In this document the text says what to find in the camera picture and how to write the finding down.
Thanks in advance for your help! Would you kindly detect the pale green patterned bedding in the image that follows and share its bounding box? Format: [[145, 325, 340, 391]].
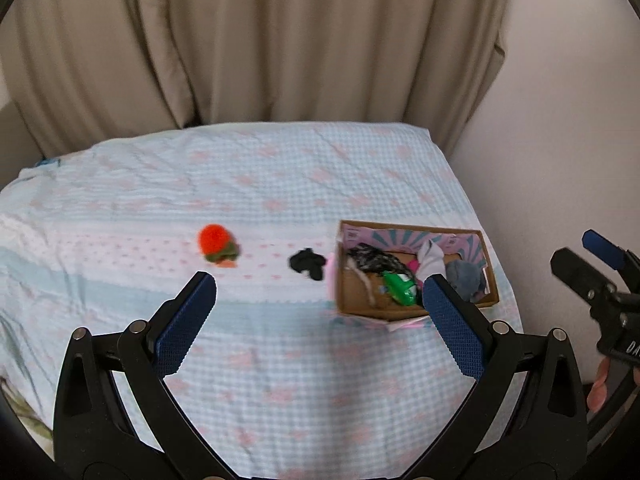
[[0, 360, 53, 448]]

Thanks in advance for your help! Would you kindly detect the black patterned cloth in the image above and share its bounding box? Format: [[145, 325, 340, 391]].
[[346, 243, 416, 306]]

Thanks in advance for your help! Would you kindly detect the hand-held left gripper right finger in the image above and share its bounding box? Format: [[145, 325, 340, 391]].
[[407, 274, 588, 478]]

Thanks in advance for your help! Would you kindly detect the grey cloth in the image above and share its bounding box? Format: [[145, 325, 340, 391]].
[[445, 260, 491, 303]]

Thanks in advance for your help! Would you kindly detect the beige curtain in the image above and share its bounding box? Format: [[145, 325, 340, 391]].
[[120, 0, 513, 156], [0, 0, 203, 158]]

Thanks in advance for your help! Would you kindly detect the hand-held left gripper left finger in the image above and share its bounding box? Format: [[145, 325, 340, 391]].
[[52, 271, 236, 478]]

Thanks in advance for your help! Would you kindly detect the cardboard box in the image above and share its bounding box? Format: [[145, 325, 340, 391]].
[[327, 219, 501, 332]]

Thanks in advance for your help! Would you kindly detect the green packet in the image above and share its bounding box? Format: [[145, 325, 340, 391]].
[[381, 271, 418, 307]]

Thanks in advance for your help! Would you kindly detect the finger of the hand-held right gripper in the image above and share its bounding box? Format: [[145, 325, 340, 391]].
[[582, 230, 640, 272], [550, 247, 618, 307]]

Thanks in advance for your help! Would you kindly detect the orange knitted ball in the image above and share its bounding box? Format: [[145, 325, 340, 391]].
[[197, 225, 241, 267]]

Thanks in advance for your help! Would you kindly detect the pink pouch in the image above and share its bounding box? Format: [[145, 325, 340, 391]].
[[406, 257, 427, 292]]

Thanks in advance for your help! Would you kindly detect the light blue checkered quilt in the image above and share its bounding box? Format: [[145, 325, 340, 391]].
[[0, 120, 526, 478]]

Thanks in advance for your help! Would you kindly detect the person's right hand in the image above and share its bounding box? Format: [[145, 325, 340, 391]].
[[586, 360, 610, 413]]

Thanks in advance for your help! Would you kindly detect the black sock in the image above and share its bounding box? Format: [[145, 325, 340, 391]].
[[289, 248, 327, 282]]

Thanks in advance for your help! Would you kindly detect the light grey sock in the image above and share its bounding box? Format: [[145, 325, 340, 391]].
[[415, 240, 447, 281]]

